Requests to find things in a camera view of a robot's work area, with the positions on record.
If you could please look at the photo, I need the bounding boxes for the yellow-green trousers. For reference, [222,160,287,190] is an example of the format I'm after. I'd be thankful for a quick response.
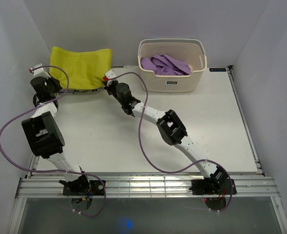
[49,46,112,90]

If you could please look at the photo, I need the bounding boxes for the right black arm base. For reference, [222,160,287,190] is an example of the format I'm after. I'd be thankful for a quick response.
[189,178,237,212]

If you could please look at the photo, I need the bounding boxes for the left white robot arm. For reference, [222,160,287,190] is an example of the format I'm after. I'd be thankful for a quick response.
[21,76,91,195]

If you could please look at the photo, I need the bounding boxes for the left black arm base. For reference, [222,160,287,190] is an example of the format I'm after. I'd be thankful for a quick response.
[62,179,106,212]

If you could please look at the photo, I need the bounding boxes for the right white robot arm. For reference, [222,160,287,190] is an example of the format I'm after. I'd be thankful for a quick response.
[103,77,234,195]

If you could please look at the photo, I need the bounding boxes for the folded newspaper print trousers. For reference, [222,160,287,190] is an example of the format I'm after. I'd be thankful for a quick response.
[59,87,104,94]

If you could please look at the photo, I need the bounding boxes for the purple garment in basket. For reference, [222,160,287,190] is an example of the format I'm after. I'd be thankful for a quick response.
[140,54,191,76]

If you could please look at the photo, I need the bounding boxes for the cream perforated laundry basket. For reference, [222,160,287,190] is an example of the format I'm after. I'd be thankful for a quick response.
[138,39,207,93]

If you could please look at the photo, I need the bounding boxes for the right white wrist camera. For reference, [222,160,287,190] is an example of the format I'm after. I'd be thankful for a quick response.
[103,70,116,83]

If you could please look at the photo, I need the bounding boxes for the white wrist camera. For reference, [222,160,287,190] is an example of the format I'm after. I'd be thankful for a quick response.
[29,63,51,78]
[103,70,116,83]

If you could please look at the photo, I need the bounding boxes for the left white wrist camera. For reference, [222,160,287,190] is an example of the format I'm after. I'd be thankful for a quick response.
[29,63,51,78]

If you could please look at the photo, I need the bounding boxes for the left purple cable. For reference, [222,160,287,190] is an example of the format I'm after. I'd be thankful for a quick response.
[0,65,107,218]

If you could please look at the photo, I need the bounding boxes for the purple cable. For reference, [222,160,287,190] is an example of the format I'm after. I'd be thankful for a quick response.
[0,65,107,218]
[109,72,233,213]

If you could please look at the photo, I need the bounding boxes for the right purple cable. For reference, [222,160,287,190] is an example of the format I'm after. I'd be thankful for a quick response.
[109,72,233,213]

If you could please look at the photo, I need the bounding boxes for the aluminium rail frame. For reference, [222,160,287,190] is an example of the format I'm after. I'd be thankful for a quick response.
[9,64,287,234]

